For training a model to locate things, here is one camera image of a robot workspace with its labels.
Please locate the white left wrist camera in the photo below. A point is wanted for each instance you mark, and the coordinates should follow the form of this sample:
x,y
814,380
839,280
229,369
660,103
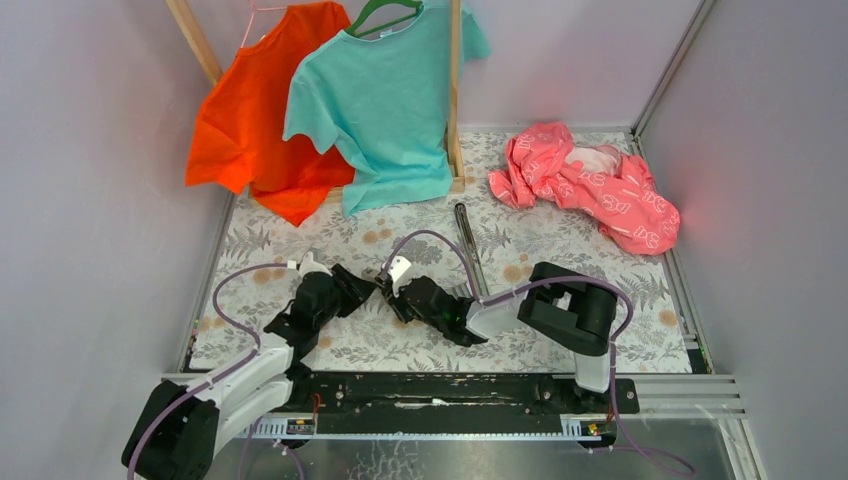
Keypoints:
x,y
307,264

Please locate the floral table mat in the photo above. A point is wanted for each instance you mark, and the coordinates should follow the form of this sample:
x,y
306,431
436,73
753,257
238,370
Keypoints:
x,y
250,284

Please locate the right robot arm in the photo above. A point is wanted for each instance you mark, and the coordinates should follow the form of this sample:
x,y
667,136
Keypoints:
x,y
574,311

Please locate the green clothes hanger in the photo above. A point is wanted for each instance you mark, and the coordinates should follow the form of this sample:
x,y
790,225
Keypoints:
x,y
380,15

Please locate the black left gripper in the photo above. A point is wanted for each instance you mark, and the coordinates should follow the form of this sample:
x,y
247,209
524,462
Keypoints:
x,y
356,290

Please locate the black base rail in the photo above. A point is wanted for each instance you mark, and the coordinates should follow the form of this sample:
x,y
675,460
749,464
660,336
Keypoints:
x,y
501,404

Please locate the orange t-shirt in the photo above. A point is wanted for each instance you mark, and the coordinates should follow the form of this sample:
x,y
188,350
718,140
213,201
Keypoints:
x,y
238,135

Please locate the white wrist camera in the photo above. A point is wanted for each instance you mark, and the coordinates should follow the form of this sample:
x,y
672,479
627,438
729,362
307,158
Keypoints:
x,y
400,274
307,264

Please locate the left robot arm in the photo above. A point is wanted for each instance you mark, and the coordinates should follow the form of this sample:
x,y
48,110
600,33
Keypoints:
x,y
183,426

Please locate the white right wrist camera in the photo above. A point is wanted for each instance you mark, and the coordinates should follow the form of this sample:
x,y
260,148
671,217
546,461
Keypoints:
x,y
400,274

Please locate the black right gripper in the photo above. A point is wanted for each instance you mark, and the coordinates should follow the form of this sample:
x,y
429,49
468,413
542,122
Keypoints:
x,y
397,302

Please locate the pink patterned cloth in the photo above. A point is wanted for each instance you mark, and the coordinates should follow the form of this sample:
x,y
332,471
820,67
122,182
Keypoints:
x,y
613,187

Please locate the wooden clothes rack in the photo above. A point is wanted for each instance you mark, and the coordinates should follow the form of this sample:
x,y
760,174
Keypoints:
x,y
196,39

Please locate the teal t-shirt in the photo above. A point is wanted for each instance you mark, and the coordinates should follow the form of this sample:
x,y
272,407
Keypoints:
x,y
383,103

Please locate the pink clothes hanger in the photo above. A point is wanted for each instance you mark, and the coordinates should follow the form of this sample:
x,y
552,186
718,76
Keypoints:
x,y
263,17

